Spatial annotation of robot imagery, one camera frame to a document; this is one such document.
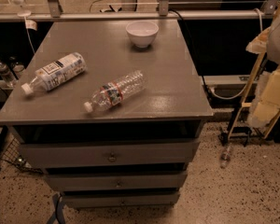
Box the bottle lying on floor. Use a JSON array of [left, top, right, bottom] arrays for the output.
[[220, 145, 232, 168]]

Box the grey drawer cabinet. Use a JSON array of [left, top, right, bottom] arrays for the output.
[[0, 21, 213, 208]]

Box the yellow wooden frame stand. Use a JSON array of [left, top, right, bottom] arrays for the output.
[[219, 2, 280, 145]]

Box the small bottle on left shelf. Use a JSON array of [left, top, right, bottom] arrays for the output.
[[0, 60, 17, 88]]

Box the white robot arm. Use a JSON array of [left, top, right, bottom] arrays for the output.
[[245, 14, 280, 64]]

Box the white lamp on rail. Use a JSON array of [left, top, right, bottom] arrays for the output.
[[11, 0, 31, 19]]

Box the white cable right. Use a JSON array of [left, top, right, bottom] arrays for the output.
[[208, 7, 264, 101]]

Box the white ceramic bowl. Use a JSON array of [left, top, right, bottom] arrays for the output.
[[126, 21, 159, 48]]

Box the clear water bottle red label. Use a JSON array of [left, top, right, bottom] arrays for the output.
[[84, 70, 146, 113]]

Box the wire basket on floor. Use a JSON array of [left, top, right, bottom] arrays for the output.
[[1, 138, 43, 175]]

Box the white labelled plastic bottle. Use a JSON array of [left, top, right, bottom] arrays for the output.
[[21, 52, 87, 96]]

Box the metal rail frame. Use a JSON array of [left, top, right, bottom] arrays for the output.
[[0, 0, 280, 22]]

